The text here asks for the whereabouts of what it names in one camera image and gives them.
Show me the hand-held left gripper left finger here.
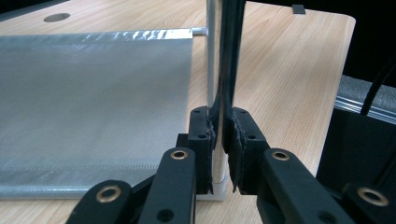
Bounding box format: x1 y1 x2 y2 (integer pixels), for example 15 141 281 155
176 105 219 195

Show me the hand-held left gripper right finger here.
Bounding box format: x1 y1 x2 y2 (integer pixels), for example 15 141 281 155
223 106 271 195

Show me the silver two-tier shelf rack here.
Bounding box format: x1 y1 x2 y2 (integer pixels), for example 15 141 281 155
0 0 247 202

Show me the metal floor rail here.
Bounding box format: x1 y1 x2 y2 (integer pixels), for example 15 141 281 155
334 95 396 125

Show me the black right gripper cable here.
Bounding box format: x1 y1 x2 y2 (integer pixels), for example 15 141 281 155
361 55 396 116

